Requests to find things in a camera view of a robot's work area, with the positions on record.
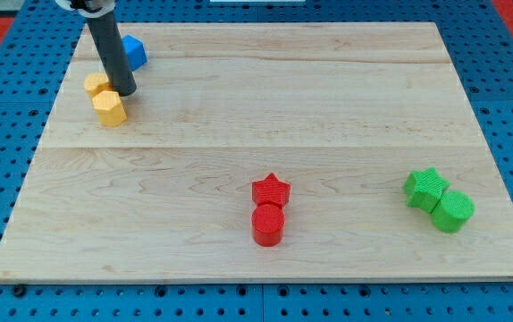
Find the yellow hexagon block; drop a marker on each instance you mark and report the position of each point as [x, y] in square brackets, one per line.
[109, 108]

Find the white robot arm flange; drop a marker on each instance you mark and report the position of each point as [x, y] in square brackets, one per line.
[88, 8]

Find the red star block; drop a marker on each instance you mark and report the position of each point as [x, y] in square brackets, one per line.
[271, 191]

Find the red cylinder block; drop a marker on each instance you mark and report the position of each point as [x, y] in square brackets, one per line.
[268, 221]

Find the wooden board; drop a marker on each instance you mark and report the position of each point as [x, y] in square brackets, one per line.
[342, 112]

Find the blue cube block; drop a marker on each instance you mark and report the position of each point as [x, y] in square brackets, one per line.
[135, 51]

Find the green star block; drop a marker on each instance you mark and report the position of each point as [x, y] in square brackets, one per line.
[424, 189]

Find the yellow heart block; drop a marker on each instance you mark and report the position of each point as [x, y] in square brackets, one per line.
[97, 82]

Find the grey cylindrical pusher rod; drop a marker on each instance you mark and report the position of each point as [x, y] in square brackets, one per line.
[108, 41]

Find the green cylinder block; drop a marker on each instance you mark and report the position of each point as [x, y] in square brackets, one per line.
[452, 212]

